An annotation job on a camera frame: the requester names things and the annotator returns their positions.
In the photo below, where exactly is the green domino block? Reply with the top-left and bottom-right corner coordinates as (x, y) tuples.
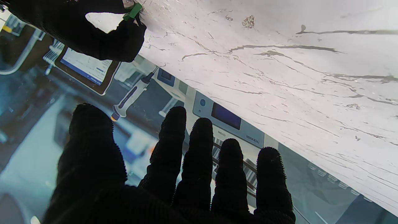
(123, 2), (143, 21)

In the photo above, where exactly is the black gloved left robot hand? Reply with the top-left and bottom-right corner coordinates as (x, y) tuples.
(42, 103), (296, 224)

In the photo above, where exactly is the printed laboratory backdrop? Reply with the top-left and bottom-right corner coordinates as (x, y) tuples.
(0, 12), (398, 224)

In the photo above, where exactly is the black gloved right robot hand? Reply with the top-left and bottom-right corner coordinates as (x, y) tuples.
(6, 0), (147, 62)

